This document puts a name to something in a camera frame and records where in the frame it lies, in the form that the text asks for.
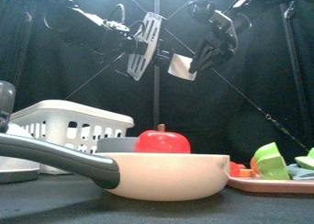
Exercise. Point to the red toy food chunk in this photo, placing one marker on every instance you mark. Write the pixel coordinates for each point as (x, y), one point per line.
(236, 169)

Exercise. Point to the small green toy fruit slice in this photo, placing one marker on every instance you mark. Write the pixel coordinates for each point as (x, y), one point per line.
(307, 160)

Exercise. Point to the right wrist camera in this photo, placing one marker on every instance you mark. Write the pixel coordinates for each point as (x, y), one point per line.
(202, 10)

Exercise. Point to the grey pan at left edge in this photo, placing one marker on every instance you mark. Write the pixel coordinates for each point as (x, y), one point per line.
(18, 166)

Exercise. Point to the white plastic laundry basket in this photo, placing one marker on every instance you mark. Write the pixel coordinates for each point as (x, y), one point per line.
(70, 111)

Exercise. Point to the thin vertical frame pole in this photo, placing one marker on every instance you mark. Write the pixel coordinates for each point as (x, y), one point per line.
(157, 105)

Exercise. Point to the orange toy food chunk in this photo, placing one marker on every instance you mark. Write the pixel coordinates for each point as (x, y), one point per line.
(247, 173)

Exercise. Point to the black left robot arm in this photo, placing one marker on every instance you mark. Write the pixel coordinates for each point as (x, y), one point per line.
(70, 22)

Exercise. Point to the black slanted frame pole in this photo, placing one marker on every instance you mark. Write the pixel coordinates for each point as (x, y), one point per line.
(295, 65)

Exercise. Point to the large green toy fruit slice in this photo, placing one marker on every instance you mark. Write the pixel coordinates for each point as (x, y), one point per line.
(272, 163)

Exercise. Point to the pink cutting board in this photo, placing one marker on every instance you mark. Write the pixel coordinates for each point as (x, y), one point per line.
(271, 184)

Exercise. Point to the red toy apple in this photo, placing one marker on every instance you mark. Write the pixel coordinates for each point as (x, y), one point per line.
(161, 142)

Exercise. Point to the blue-grey toy pot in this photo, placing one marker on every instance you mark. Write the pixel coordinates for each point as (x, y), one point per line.
(117, 145)

